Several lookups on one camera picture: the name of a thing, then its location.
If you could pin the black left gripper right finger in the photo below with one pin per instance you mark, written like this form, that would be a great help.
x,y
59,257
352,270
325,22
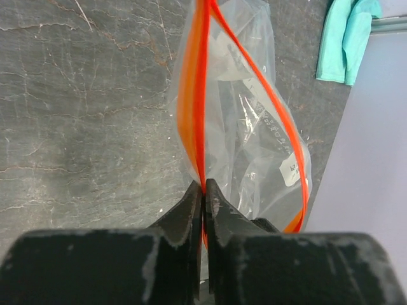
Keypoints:
x,y
250,262

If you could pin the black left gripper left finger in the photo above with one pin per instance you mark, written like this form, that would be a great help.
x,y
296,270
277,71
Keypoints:
x,y
159,264

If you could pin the clear orange zip bag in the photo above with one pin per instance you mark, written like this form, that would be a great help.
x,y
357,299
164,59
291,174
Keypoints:
x,y
232,123

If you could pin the teal cloth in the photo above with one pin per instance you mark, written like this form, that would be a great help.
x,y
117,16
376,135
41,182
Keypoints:
x,y
344,39

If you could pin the aluminium frame rail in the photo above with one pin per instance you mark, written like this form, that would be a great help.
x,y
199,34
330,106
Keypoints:
x,y
389,25

